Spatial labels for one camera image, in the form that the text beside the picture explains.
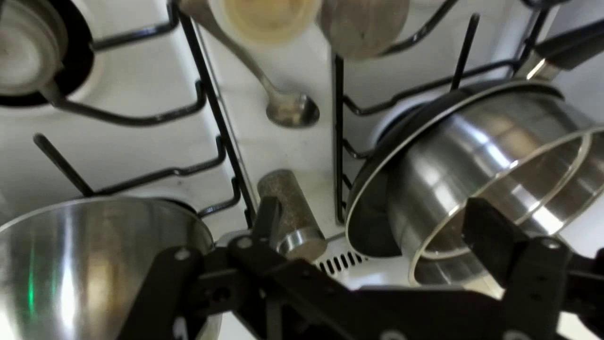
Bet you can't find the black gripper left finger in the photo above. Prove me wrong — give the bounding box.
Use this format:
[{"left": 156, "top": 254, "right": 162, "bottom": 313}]
[{"left": 116, "top": 196, "right": 352, "bottom": 340}]

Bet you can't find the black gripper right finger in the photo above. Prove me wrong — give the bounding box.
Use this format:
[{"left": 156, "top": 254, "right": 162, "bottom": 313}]
[{"left": 462, "top": 198, "right": 604, "bottom": 340}]

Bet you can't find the crushed mint glass jar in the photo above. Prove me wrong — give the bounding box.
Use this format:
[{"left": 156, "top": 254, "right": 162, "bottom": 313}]
[{"left": 256, "top": 167, "right": 326, "bottom": 262}]

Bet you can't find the steel pot on stove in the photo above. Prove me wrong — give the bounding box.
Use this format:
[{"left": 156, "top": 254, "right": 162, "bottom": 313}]
[{"left": 384, "top": 90, "right": 604, "bottom": 298}]

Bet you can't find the black frying pan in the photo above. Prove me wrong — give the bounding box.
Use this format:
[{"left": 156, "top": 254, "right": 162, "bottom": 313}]
[{"left": 345, "top": 18, "right": 604, "bottom": 260}]

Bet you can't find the white gas stove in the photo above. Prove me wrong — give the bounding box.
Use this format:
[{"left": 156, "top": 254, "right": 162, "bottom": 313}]
[{"left": 0, "top": 0, "right": 604, "bottom": 340}]

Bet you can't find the metal spoon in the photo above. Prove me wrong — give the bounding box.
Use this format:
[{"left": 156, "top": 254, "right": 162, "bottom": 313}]
[{"left": 177, "top": 0, "right": 318, "bottom": 128}]

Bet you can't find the front left burner grate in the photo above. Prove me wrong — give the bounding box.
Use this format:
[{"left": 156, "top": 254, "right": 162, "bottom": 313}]
[{"left": 39, "top": 0, "right": 256, "bottom": 224}]

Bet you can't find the rear stove burner grate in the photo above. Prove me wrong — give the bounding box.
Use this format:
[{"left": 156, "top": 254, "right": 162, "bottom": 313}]
[{"left": 332, "top": 0, "right": 566, "bottom": 224}]

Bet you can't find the small white cup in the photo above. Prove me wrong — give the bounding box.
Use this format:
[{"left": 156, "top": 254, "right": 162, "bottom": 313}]
[{"left": 209, "top": 0, "right": 320, "bottom": 48}]

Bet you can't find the steel kettle black handle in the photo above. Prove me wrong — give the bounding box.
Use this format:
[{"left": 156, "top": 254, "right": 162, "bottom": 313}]
[{"left": 0, "top": 196, "right": 213, "bottom": 340}]

